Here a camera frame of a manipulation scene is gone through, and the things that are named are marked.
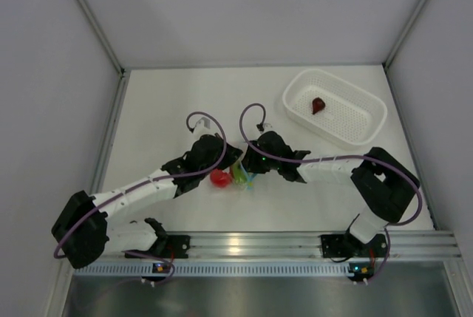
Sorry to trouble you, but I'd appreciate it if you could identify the red fake apple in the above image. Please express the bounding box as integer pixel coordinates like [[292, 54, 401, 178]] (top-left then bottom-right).
[[209, 169, 232, 188]]

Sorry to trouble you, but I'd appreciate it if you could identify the green fake fruit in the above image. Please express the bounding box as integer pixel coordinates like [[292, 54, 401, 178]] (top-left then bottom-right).
[[230, 163, 247, 183]]

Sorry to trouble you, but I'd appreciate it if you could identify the clear zip top bag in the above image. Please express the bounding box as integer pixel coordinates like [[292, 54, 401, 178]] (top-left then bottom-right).
[[223, 161, 256, 190]]

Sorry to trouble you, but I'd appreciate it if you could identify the dark purple fake fig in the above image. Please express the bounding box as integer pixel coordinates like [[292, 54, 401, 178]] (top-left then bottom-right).
[[311, 98, 326, 115]]

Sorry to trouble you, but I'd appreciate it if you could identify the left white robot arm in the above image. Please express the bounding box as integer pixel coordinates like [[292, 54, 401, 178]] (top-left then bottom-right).
[[51, 134, 242, 269]]

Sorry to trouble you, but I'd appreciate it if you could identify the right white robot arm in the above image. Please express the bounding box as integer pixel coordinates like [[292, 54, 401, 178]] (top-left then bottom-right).
[[243, 131, 423, 256]]

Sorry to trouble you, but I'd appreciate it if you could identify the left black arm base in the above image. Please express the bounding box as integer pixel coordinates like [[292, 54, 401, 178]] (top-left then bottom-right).
[[132, 234, 191, 259]]

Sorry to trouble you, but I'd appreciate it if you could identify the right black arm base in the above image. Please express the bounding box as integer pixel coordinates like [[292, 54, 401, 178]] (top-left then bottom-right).
[[320, 233, 364, 259]]

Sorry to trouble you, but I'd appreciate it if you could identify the white perforated plastic basket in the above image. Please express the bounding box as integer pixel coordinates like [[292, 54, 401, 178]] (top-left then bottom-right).
[[282, 69, 387, 149]]

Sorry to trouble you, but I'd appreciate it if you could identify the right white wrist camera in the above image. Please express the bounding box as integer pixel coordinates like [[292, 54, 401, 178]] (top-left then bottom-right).
[[256, 123, 273, 134]]

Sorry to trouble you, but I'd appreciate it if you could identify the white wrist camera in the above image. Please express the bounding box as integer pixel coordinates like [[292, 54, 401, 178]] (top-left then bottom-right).
[[191, 117, 211, 140], [256, 123, 273, 134]]

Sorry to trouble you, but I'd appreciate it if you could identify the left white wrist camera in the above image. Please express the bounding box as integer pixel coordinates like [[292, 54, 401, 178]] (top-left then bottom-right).
[[191, 117, 211, 140]]

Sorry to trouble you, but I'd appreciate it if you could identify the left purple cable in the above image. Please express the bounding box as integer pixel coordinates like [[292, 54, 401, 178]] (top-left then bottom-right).
[[53, 111, 227, 260]]

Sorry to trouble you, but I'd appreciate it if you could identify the purple cable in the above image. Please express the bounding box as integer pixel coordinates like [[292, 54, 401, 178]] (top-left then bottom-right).
[[53, 111, 227, 260], [239, 102, 424, 226]]

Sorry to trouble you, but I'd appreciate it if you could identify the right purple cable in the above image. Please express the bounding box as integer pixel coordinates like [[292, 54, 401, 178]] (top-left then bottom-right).
[[239, 102, 424, 226]]

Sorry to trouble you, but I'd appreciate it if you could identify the white slotted cable duct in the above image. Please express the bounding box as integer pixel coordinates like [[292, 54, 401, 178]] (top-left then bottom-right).
[[74, 261, 372, 278]]

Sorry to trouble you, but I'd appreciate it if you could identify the aluminium mounting rail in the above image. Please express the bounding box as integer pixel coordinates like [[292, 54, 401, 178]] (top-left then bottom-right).
[[101, 231, 461, 261]]

